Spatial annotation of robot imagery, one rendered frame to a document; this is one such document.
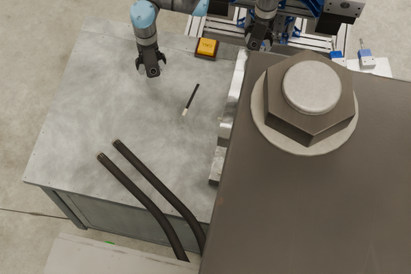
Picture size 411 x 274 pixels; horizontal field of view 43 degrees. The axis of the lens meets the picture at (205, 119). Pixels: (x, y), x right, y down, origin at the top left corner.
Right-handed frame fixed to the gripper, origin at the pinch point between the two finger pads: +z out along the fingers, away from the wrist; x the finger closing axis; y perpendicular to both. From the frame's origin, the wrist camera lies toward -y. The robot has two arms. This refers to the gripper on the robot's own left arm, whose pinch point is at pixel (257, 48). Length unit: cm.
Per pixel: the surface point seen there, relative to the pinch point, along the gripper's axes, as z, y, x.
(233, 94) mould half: -3.7, -23.6, 0.2
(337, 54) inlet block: -2.3, 7.7, -28.5
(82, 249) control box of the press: -62, -97, 7
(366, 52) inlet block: -2.3, 12.7, -38.1
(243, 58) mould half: -4.3, -9.0, 2.5
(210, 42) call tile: 1.0, -4.3, 17.3
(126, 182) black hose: -1, -66, 21
